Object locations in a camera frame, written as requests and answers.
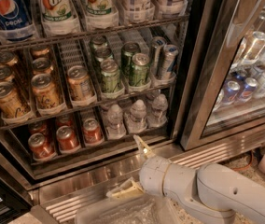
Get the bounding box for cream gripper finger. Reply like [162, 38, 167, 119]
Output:
[106, 177, 145, 200]
[133, 134, 155, 159]

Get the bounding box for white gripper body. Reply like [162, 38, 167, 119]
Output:
[139, 156, 171, 196]

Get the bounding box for red coke can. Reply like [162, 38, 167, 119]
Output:
[56, 126, 79, 152]
[28, 121, 49, 135]
[82, 118, 103, 144]
[28, 133, 54, 159]
[56, 115, 74, 128]

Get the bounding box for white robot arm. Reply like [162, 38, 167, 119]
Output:
[106, 135, 265, 224]

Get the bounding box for fridge bottom vent grille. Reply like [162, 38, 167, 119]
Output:
[38, 127, 265, 224]

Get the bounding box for green can right front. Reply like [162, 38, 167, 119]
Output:
[129, 53, 150, 87]

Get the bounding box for green can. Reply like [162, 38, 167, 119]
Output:
[100, 59, 120, 93]
[129, 53, 150, 87]
[121, 42, 141, 76]
[94, 47, 114, 65]
[90, 35, 108, 51]

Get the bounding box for green can front left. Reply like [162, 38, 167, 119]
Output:
[100, 59, 120, 93]

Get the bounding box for slim silver can left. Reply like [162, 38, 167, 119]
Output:
[149, 36, 167, 75]

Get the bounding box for slim silver can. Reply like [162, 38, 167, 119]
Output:
[149, 36, 167, 75]
[157, 44, 178, 80]

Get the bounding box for blue pepsi can left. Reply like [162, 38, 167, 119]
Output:
[222, 80, 240, 105]

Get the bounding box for blue pepsi can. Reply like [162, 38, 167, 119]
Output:
[222, 80, 240, 105]
[238, 77, 258, 102]

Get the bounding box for slim silver can right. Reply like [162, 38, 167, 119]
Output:
[157, 44, 178, 80]

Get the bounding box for green can right back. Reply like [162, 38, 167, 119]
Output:
[121, 42, 141, 76]

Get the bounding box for green can left middle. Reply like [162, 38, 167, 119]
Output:
[94, 47, 114, 65]

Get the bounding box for glass fridge door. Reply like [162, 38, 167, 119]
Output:
[174, 0, 265, 150]

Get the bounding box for orange can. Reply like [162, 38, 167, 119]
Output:
[0, 51, 19, 66]
[32, 57, 53, 75]
[30, 46, 50, 59]
[0, 65, 15, 82]
[31, 74, 60, 109]
[0, 82, 31, 119]

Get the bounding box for green can left back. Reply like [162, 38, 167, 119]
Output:
[90, 35, 108, 51]

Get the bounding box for blue pepsi can right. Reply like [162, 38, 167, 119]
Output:
[238, 77, 258, 102]

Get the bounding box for orange can front left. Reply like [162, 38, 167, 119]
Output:
[0, 82, 31, 119]

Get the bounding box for orange can left middle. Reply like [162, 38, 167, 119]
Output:
[0, 65, 15, 82]

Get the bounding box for orange can left back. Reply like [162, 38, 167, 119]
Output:
[0, 51, 19, 66]

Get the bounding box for clear plastic bin front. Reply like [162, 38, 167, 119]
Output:
[75, 194, 180, 224]

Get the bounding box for clear water bottle middle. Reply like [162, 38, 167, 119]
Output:
[125, 100, 147, 133]

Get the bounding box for clear water bottle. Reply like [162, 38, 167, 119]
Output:
[106, 104, 126, 139]
[147, 94, 168, 127]
[125, 100, 147, 133]

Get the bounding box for clear water bottle right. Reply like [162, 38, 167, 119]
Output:
[147, 94, 168, 127]

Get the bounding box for clear water bottle left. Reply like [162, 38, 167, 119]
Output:
[106, 104, 126, 139]

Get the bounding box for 7up bottle left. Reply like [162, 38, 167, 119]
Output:
[37, 0, 74, 22]

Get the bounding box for blue pepsi bottle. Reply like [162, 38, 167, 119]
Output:
[0, 0, 32, 41]

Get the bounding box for orange cable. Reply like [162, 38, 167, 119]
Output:
[231, 150, 254, 173]

